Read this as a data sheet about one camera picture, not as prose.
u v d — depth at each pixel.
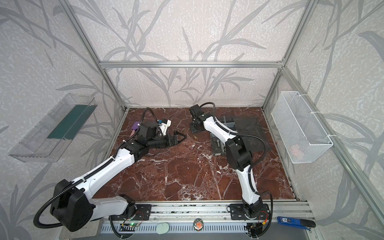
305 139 0.60
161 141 0.68
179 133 0.70
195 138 1.02
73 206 0.39
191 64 1.75
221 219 0.73
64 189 0.40
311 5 0.70
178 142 0.68
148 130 0.60
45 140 0.64
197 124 0.70
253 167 0.57
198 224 0.71
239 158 0.55
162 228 0.68
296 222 0.73
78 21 0.76
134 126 1.08
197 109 0.77
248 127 1.08
